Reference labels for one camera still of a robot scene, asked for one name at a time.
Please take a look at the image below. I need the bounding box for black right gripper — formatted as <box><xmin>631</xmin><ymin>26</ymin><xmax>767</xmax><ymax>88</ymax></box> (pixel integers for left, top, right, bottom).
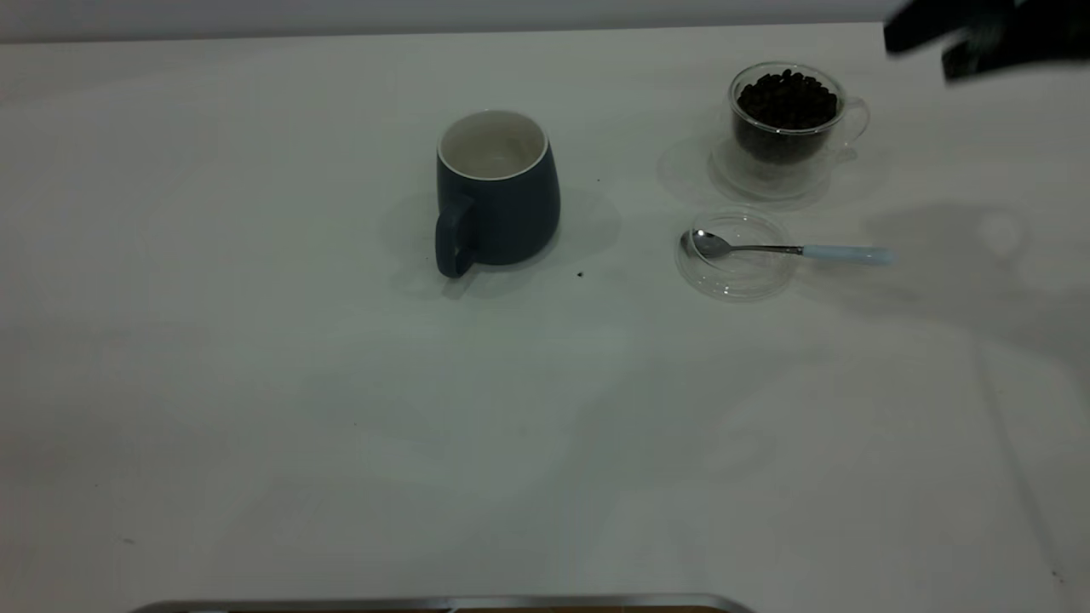
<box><xmin>884</xmin><ymin>0</ymin><xmax>1090</xmax><ymax>83</ymax></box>

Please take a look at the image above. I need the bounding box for metal spoon light-blue handle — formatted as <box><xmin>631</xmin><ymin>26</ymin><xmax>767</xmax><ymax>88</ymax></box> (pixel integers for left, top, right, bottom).
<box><xmin>680</xmin><ymin>230</ymin><xmax>897</xmax><ymax>266</ymax></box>

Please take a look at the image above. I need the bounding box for dark grey-blue ceramic mug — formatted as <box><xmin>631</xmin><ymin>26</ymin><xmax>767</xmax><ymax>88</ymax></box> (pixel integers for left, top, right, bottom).
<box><xmin>434</xmin><ymin>110</ymin><xmax>562</xmax><ymax>279</ymax></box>

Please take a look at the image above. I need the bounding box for coffee beans heap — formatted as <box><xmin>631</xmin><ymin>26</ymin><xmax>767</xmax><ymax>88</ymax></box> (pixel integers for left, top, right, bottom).
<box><xmin>736</xmin><ymin>70</ymin><xmax>840</xmax><ymax>164</ymax></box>

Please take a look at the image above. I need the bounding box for clear round glass dish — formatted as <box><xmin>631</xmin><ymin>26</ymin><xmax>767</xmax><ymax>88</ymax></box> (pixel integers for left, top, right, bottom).
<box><xmin>677</xmin><ymin>209</ymin><xmax>797</xmax><ymax>301</ymax></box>

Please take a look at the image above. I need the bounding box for clear double-wall glass cup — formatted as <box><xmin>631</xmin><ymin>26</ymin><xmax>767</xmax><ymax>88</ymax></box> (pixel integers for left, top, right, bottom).
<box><xmin>711</xmin><ymin>61</ymin><xmax>871</xmax><ymax>203</ymax></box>

